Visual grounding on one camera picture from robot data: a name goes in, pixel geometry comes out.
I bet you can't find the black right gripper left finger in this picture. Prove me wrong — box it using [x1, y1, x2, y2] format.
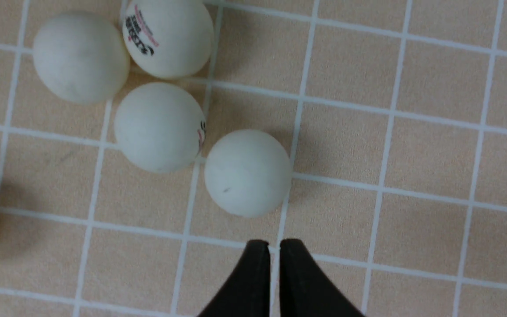
[199, 240, 271, 317]

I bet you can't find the white ping-pong ball side logo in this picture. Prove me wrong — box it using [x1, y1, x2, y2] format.
[114, 82, 206, 174]

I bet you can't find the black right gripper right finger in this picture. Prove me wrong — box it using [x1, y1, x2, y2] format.
[279, 239, 363, 317]

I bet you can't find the white ping-pong ball top logo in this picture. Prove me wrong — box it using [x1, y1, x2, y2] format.
[122, 0, 214, 80]

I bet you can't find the plain white ping-pong ball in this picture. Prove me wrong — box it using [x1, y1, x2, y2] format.
[33, 10, 130, 106]

